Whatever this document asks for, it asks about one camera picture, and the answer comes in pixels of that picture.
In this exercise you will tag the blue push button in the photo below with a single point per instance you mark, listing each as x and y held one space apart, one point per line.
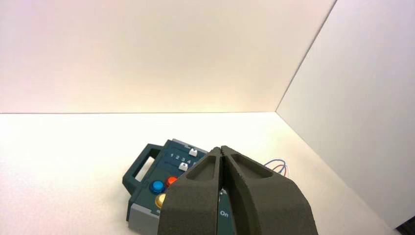
157 186

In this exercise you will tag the yellow push button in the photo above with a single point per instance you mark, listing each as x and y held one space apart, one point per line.
160 200

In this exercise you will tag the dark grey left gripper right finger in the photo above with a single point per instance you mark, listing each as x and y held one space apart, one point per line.
262 201

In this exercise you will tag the white slider knob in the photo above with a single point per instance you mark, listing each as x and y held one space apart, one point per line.
193 151
183 167

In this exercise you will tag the teal and grey control box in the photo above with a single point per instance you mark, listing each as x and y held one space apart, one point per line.
146 201

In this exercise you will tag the red push button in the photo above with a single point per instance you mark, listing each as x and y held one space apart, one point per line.
170 180

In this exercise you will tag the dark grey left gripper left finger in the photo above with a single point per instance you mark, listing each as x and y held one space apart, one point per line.
194 201

